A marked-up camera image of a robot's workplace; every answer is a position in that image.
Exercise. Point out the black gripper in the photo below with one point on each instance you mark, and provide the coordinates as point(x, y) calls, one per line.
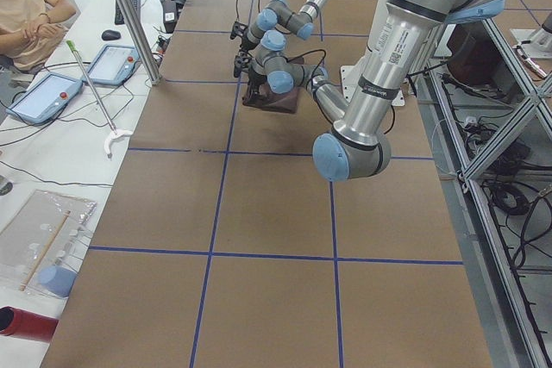
point(254, 79)
point(245, 43)

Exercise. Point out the dark brown t-shirt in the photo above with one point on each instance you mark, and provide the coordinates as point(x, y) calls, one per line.
point(286, 103)

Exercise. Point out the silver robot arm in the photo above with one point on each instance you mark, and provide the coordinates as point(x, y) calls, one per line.
point(355, 146)
point(297, 21)

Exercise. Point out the black box with label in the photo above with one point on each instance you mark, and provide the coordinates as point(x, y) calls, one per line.
point(170, 15)

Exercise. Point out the far blue teach pendant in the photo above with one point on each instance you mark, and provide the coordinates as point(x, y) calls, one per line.
point(113, 65)

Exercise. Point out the blue teach pendant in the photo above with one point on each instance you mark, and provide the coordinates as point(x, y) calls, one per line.
point(46, 99)
point(113, 65)

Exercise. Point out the black computer mouse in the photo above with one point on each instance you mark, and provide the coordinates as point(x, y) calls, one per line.
point(110, 35)

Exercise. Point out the reacher grabber stick tool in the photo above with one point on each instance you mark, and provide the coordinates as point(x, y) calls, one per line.
point(115, 132)

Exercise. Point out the near blue teach pendant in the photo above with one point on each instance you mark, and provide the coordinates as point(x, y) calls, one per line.
point(46, 99)

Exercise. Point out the person in beige shirt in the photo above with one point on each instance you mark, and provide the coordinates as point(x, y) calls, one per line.
point(32, 29)

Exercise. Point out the wooden dowel stick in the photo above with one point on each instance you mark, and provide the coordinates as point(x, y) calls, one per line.
point(24, 284)

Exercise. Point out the clear plastic bag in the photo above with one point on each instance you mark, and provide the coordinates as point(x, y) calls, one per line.
point(27, 233)

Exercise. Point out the blue plastic cup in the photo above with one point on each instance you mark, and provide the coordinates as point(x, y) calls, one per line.
point(58, 280)

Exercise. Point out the red cylinder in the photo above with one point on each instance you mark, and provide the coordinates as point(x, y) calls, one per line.
point(22, 324)

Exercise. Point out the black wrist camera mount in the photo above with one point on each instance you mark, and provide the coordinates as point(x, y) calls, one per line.
point(242, 63)
point(238, 30)

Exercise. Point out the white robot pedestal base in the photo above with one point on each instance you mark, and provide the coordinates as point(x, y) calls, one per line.
point(353, 78)

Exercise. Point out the aluminium frame post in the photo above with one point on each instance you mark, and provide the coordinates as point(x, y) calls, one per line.
point(140, 40)

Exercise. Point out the aluminium truss frame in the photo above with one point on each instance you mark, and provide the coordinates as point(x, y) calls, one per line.
point(485, 92)

